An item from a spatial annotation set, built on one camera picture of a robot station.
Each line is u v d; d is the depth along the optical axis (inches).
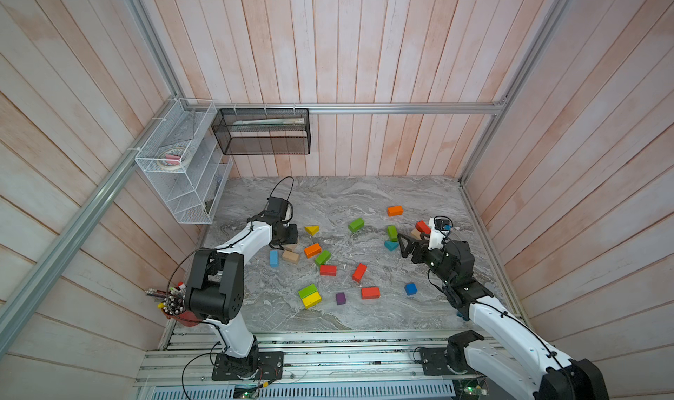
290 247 37.4
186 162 28.7
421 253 28.2
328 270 36.5
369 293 34.6
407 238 28.9
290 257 37.4
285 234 33.6
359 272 36.3
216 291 18.6
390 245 37.3
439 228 27.5
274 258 36.8
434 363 28.8
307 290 34.1
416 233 39.5
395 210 43.7
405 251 28.9
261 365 28.8
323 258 36.9
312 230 39.7
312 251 37.5
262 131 41.0
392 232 41.0
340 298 33.6
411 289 34.4
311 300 33.0
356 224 40.9
